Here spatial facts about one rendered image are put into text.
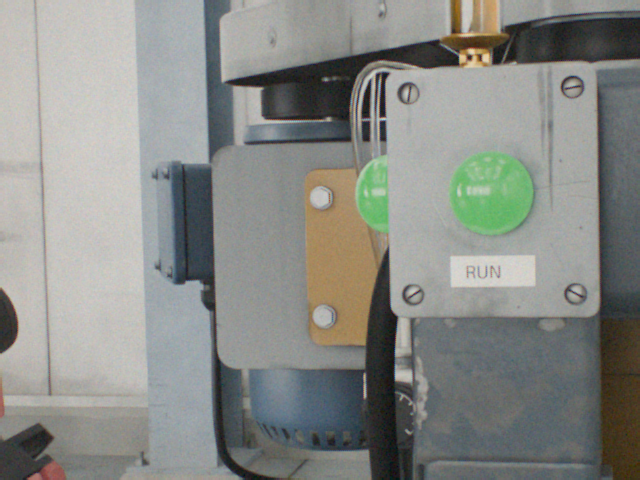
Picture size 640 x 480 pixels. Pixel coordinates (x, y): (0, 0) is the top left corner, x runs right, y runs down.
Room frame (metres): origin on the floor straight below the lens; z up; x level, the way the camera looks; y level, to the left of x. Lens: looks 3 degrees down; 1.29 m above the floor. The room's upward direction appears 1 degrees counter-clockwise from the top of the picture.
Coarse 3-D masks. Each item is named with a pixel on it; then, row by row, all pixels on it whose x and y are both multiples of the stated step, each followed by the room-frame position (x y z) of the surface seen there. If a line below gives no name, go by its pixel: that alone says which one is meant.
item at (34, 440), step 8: (40, 424) 0.77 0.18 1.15; (24, 432) 0.75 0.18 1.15; (32, 432) 0.76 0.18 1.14; (40, 432) 0.77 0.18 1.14; (48, 432) 0.77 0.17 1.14; (0, 440) 0.73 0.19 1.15; (8, 440) 0.73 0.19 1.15; (16, 440) 0.74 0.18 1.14; (24, 440) 0.74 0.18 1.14; (32, 440) 0.76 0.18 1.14; (40, 440) 0.77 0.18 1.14; (48, 440) 0.77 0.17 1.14; (0, 448) 0.72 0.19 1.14; (24, 448) 0.75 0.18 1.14; (32, 448) 0.76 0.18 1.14; (40, 448) 0.77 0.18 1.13; (32, 456) 0.77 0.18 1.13
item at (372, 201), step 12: (384, 156) 0.49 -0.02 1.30; (372, 168) 0.48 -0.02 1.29; (384, 168) 0.48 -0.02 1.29; (360, 180) 0.49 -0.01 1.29; (372, 180) 0.48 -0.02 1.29; (384, 180) 0.48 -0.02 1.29; (360, 192) 0.48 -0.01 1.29; (372, 192) 0.48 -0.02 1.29; (384, 192) 0.48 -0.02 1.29; (360, 204) 0.48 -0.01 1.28; (372, 204) 0.48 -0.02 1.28; (384, 204) 0.48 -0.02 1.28; (372, 216) 0.48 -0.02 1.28; (384, 216) 0.48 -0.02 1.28; (384, 228) 0.48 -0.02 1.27
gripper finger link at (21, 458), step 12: (0, 456) 0.71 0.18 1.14; (12, 456) 0.71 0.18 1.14; (24, 456) 0.72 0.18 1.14; (48, 456) 0.74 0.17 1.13; (0, 468) 0.69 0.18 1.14; (12, 468) 0.70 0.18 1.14; (24, 468) 0.71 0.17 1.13; (36, 468) 0.72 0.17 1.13; (48, 468) 0.73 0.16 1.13; (60, 468) 0.74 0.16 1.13
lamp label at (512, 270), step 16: (464, 256) 0.46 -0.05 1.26; (480, 256) 0.46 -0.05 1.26; (496, 256) 0.46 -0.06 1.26; (512, 256) 0.46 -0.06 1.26; (528, 256) 0.46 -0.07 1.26; (464, 272) 0.46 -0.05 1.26; (480, 272) 0.46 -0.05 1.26; (496, 272) 0.46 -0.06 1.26; (512, 272) 0.46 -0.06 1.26; (528, 272) 0.46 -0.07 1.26
